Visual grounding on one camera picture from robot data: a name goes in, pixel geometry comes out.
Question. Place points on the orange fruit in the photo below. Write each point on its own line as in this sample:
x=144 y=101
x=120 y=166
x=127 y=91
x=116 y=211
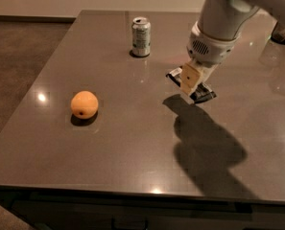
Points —
x=84 y=105

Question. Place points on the black rxbar chocolate bar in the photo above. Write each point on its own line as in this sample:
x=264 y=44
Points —
x=202 y=94

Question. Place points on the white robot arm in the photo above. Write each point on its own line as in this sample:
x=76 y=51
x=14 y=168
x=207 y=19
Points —
x=217 y=30

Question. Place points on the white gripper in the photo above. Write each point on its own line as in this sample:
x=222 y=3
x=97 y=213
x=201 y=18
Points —
x=212 y=49

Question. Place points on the silver soda can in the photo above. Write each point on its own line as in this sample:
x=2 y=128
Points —
x=141 y=36

